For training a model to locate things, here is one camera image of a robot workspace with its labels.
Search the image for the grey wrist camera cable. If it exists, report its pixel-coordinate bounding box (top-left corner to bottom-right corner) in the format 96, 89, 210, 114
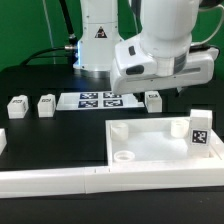
189, 6, 224, 51

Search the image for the white square table top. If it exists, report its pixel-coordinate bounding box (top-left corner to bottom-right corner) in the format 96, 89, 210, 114
106, 117, 224, 166

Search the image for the thin grey cable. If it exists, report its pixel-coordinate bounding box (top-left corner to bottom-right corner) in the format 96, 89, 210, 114
41, 0, 56, 65

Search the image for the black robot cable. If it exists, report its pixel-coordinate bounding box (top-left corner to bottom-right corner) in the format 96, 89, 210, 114
19, 0, 80, 66

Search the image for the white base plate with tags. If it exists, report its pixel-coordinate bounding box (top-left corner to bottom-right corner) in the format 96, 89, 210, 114
56, 91, 144, 111

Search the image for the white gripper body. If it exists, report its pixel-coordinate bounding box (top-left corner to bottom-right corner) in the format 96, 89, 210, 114
110, 36, 214, 95

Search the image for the white U-shaped obstacle fence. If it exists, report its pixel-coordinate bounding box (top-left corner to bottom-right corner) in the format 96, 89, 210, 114
0, 118, 224, 200

